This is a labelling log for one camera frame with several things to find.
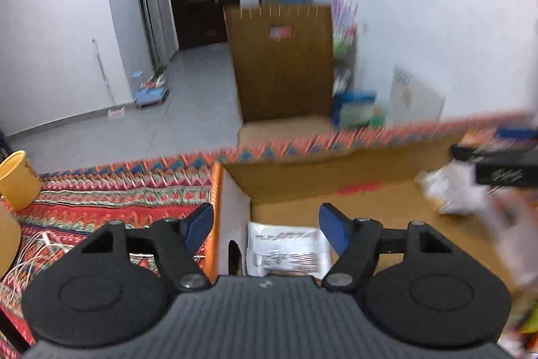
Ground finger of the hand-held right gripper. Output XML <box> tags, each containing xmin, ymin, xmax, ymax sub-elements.
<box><xmin>451</xmin><ymin>144</ymin><xmax>538</xmax><ymax>165</ymax></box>
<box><xmin>496</xmin><ymin>126</ymin><xmax>538</xmax><ymax>140</ymax></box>

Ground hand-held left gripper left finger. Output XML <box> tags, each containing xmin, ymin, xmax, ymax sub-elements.
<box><xmin>80</xmin><ymin>203</ymin><xmax>214</xmax><ymax>293</ymax></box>

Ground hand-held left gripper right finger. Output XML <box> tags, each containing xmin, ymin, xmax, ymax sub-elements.
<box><xmin>318</xmin><ymin>203</ymin><xmax>451</xmax><ymax>293</ymax></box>

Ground crinkled white snack packet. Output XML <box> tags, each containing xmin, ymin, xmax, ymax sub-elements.
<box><xmin>415</xmin><ymin>165</ymin><xmax>499</xmax><ymax>217</ymax></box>

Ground white snack packet red print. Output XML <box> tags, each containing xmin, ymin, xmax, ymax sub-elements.
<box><xmin>245</xmin><ymin>219</ymin><xmax>334</xmax><ymax>279</ymax></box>

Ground red cardboard box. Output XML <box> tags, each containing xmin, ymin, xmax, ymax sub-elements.
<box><xmin>206</xmin><ymin>134</ymin><xmax>526</xmax><ymax>292</ymax></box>

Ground blue white package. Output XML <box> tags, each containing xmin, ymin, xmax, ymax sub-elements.
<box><xmin>333</xmin><ymin>90</ymin><xmax>378</xmax><ymax>129</ymax></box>

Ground blue low stool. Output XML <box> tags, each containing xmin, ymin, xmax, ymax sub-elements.
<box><xmin>133</xmin><ymin>86</ymin><xmax>169</xmax><ymax>108</ymax></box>

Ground storage cart with bottles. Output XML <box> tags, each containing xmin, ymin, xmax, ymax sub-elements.
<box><xmin>333</xmin><ymin>29</ymin><xmax>359</xmax><ymax>96</ymax></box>

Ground thin mop stick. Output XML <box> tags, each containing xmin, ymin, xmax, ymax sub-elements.
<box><xmin>91</xmin><ymin>38</ymin><xmax>115</xmax><ymax>104</ymax></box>

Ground yellow cup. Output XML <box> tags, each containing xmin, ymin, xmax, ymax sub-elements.
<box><xmin>0</xmin><ymin>151</ymin><xmax>43</xmax><ymax>213</ymax></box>

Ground white wall heater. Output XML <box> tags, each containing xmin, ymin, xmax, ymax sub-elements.
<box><xmin>386</xmin><ymin>67</ymin><xmax>447</xmax><ymax>129</ymax></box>

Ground white cable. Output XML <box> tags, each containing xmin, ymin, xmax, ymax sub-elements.
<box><xmin>0</xmin><ymin>230</ymin><xmax>91</xmax><ymax>301</ymax></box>

